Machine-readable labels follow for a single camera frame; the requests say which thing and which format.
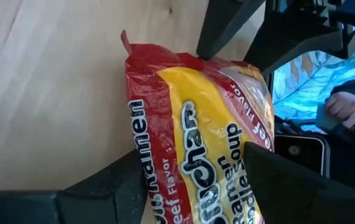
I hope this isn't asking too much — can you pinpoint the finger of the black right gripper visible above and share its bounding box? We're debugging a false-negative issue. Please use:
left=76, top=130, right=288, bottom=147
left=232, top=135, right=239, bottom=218
left=196, top=0, right=266, bottom=60
left=242, top=12, right=344, bottom=78

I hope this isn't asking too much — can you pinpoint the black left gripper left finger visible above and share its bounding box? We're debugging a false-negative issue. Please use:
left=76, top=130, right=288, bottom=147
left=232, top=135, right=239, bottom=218
left=0, top=149, right=149, bottom=224

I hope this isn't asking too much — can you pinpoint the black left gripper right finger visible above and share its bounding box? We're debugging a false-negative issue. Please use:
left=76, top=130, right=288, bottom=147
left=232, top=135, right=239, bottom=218
left=242, top=141, right=355, bottom=224

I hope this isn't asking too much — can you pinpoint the red Maruchan ramen packet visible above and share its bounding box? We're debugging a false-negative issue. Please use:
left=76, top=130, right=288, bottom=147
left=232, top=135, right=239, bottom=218
left=120, top=29, right=275, bottom=224

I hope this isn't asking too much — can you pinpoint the person's hand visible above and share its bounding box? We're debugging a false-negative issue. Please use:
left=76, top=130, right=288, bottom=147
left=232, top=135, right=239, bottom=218
left=324, top=91, right=355, bottom=129

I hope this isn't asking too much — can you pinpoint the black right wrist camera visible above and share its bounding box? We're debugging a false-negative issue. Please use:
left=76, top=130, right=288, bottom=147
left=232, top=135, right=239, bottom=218
left=273, top=134, right=331, bottom=185

